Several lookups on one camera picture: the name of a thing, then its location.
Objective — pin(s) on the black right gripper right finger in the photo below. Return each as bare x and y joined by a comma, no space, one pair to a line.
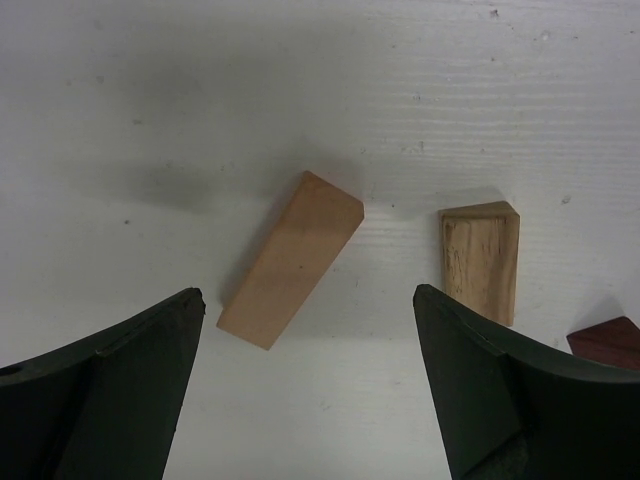
510,407

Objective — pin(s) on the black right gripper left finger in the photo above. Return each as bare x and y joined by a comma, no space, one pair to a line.
106,406

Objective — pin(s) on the dark red wood block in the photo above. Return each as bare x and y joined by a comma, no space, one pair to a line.
615,342

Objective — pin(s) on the striped light wood block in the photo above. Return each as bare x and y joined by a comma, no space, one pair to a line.
479,245

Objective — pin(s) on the plain light wood block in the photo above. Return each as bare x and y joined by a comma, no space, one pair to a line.
312,230

